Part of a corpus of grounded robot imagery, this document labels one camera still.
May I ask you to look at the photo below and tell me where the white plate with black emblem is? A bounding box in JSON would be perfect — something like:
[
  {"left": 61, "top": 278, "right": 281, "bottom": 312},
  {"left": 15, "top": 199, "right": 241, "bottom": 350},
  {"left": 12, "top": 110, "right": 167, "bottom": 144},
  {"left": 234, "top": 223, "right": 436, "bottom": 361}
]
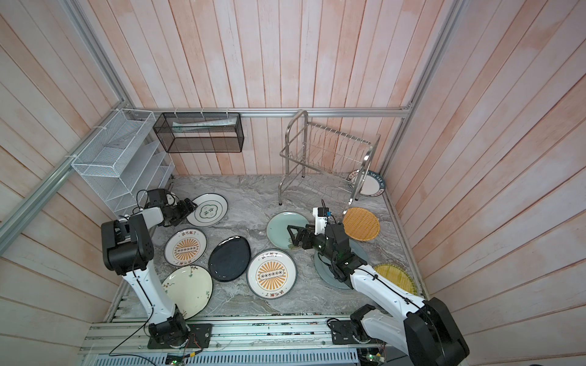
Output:
[{"left": 186, "top": 193, "right": 228, "bottom": 227}]

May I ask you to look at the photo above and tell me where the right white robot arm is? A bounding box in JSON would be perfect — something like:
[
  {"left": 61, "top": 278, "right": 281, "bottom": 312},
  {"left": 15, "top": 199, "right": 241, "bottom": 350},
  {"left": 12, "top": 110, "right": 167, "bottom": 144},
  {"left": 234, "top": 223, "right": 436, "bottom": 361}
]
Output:
[{"left": 287, "top": 223, "right": 470, "bottom": 365}]

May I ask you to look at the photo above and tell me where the grey green plain plate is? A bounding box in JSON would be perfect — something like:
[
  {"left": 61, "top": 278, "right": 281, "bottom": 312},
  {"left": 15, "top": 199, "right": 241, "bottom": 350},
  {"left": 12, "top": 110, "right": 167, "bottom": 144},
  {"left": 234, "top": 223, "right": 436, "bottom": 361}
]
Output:
[{"left": 314, "top": 239, "right": 369, "bottom": 290}]

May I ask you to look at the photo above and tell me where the cream floral plate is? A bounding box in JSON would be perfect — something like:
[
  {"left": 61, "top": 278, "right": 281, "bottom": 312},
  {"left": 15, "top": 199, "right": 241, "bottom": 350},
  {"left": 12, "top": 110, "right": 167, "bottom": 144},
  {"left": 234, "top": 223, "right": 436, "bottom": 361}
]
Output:
[{"left": 163, "top": 265, "right": 213, "bottom": 320}]

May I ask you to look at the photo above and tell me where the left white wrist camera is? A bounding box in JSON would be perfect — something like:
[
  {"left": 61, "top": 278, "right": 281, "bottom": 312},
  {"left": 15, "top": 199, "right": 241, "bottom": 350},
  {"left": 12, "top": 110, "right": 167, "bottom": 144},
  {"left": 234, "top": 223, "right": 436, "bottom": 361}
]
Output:
[{"left": 166, "top": 192, "right": 179, "bottom": 206}]

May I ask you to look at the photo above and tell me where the stainless steel dish rack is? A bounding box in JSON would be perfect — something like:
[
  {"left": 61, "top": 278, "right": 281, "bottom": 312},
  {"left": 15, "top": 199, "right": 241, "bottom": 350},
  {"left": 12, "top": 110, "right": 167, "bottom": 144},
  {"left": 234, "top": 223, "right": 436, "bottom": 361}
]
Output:
[{"left": 278, "top": 110, "right": 380, "bottom": 215}]

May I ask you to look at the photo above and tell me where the dark blue oval plate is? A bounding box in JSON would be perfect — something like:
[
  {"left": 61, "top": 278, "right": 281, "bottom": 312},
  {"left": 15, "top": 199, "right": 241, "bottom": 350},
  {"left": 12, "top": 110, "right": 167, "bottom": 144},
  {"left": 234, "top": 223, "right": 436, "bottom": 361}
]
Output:
[{"left": 208, "top": 236, "right": 251, "bottom": 282}]

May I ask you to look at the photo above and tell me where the light green flower plate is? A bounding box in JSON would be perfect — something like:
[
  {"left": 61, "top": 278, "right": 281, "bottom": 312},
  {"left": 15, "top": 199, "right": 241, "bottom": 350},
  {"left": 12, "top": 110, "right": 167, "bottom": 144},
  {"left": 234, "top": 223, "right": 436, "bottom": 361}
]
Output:
[{"left": 266, "top": 211, "right": 309, "bottom": 249}]

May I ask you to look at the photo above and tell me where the horizontal aluminium wall rail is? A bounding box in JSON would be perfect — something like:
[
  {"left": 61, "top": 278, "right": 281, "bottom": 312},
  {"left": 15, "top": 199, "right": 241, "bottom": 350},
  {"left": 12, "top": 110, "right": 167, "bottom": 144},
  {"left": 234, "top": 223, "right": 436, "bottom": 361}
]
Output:
[{"left": 144, "top": 107, "right": 411, "bottom": 118}]

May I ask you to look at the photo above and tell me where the black mesh wall basket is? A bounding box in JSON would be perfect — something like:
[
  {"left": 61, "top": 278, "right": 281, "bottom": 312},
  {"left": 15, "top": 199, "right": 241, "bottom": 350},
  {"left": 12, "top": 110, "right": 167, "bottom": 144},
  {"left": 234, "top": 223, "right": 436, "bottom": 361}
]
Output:
[{"left": 154, "top": 111, "right": 245, "bottom": 153}]

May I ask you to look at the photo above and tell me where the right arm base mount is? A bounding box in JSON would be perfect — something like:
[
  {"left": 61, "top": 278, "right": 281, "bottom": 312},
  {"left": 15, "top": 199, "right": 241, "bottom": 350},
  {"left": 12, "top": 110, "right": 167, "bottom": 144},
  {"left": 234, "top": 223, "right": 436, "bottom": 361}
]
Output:
[{"left": 326, "top": 318, "right": 385, "bottom": 345}]

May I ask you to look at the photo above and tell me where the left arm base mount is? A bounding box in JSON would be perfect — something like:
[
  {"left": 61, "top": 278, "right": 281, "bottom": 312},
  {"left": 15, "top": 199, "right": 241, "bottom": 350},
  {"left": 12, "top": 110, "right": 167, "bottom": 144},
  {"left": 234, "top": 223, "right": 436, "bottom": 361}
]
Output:
[{"left": 147, "top": 321, "right": 213, "bottom": 349}]

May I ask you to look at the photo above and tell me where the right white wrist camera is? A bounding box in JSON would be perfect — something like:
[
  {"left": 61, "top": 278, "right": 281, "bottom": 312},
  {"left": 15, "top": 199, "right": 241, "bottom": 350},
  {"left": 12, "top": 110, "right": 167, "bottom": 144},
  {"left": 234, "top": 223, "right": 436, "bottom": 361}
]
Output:
[{"left": 313, "top": 207, "right": 331, "bottom": 236}]

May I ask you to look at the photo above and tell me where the white plate with lettered rim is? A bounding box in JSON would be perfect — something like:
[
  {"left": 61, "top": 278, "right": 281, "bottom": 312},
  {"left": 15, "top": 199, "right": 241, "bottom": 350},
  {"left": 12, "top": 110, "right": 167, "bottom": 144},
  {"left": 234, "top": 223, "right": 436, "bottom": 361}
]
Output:
[{"left": 346, "top": 170, "right": 386, "bottom": 198}]

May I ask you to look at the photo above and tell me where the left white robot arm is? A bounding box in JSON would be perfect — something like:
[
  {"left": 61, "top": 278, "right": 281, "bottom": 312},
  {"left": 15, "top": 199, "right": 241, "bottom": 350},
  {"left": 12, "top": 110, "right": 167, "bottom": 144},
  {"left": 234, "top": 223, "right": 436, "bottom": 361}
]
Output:
[{"left": 101, "top": 188, "right": 197, "bottom": 348}]

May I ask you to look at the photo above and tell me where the aluminium front rail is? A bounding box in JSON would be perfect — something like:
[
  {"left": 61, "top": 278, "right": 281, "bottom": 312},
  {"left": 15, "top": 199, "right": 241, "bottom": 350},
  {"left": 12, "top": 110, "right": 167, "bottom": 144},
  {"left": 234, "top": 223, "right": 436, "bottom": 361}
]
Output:
[{"left": 77, "top": 314, "right": 459, "bottom": 355}]

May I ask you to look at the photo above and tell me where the yellow woven plate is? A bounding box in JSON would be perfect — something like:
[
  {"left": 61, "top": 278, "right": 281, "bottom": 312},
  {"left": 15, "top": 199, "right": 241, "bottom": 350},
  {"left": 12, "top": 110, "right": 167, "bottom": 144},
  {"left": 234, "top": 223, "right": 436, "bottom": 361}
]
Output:
[{"left": 374, "top": 263, "right": 418, "bottom": 295}]

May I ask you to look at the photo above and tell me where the orange woven plate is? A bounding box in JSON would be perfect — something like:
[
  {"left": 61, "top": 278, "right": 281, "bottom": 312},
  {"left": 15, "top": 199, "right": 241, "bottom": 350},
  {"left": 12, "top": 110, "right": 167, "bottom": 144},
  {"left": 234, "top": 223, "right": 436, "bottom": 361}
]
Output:
[{"left": 343, "top": 207, "right": 381, "bottom": 242}]

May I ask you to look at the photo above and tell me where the white mesh wall shelf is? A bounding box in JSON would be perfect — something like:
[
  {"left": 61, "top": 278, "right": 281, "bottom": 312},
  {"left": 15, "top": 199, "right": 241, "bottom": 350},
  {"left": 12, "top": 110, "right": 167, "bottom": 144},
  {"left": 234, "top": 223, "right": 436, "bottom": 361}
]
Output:
[{"left": 72, "top": 109, "right": 175, "bottom": 216}]

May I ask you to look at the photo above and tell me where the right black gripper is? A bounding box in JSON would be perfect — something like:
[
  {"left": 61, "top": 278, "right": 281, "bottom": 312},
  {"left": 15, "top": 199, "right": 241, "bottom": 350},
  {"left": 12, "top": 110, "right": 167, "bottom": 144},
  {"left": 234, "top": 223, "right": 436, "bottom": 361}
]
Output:
[{"left": 289, "top": 223, "right": 340, "bottom": 266}]

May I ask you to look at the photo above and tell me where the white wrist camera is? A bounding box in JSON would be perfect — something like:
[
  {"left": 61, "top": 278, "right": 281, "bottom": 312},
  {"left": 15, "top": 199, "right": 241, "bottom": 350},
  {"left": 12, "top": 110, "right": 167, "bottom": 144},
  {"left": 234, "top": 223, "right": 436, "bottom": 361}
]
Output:
[
  {"left": 313, "top": 207, "right": 331, "bottom": 236},
  {"left": 166, "top": 192, "right": 179, "bottom": 206}
]

